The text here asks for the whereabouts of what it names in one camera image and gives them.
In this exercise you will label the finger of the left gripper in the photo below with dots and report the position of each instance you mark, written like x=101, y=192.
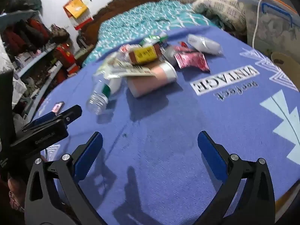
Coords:
x=39, y=121
x=70, y=114

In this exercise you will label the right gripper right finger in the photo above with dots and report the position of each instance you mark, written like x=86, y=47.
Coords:
x=246, y=195

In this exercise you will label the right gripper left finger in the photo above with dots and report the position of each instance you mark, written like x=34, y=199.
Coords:
x=53, y=195

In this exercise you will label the clear plastic water bottle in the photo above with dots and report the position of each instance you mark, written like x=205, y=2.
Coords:
x=103, y=89

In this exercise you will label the green white sachet packet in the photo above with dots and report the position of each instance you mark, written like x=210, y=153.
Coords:
x=118, y=65

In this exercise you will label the brown yellow medicine box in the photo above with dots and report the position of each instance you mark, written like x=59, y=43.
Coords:
x=144, y=55

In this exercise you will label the red foil snack wrapper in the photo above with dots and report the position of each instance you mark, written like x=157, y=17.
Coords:
x=186, y=57

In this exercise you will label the white tissue pack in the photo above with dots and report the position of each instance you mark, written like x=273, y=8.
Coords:
x=203, y=44

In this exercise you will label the green soda can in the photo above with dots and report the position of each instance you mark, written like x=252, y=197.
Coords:
x=152, y=40

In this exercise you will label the beige plastic trash bin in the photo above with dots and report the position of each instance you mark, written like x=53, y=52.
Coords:
x=287, y=64

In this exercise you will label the person's left hand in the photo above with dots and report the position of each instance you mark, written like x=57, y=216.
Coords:
x=17, y=194

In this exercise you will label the cluttered storage shelf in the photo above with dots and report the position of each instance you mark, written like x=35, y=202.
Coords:
x=41, y=56

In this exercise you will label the carved wooden headboard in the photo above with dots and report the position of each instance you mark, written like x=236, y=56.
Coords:
x=89, y=32

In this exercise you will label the blue patterned blanket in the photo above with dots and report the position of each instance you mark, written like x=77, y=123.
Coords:
x=150, y=170

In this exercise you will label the teal patterned bed quilt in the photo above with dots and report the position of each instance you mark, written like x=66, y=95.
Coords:
x=147, y=19

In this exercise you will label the large clear storage box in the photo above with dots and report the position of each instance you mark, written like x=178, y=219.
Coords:
x=271, y=27

